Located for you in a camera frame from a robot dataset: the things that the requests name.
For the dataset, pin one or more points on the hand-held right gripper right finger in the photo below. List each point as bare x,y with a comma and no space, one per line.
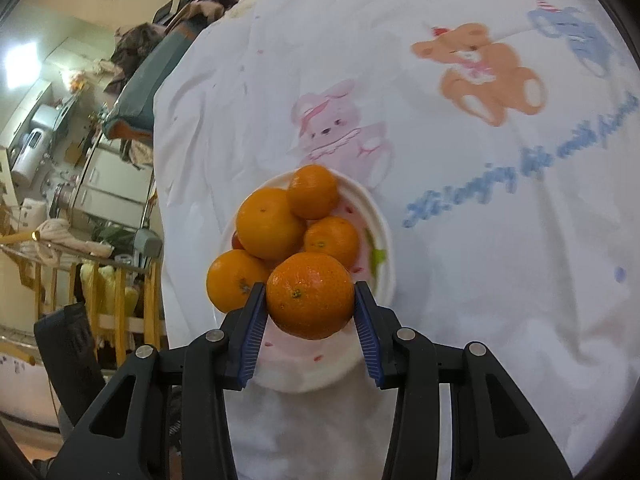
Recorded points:
367,340

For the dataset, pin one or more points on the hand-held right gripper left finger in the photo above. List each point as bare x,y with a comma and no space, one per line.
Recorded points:
252,330

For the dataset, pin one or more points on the small orange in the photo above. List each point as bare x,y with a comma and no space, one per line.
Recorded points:
232,280
332,241

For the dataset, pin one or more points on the white plate with pink dots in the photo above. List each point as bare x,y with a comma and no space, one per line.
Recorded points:
310,365

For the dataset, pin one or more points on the red tomato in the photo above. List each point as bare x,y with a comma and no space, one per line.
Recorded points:
238,241

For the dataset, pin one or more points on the large orange with stem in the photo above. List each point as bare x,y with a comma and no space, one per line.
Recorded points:
267,227

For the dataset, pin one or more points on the wooden rack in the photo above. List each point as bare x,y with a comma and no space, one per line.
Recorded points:
120,320

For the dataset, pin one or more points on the yellow cloth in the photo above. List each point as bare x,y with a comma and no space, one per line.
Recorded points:
107,290

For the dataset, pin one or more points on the white mop head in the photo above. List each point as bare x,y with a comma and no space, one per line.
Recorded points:
65,240

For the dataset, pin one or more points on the white printed blanket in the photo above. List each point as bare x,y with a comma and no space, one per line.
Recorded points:
500,260

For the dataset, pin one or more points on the white cabinet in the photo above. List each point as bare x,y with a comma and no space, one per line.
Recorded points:
115,180

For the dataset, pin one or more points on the white kitchen appliance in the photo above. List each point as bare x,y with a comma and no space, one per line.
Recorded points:
29,157

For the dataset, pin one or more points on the teal cushion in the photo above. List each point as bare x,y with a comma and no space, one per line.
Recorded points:
145,90

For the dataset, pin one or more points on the pile of clothes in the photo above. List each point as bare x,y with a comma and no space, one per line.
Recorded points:
150,35

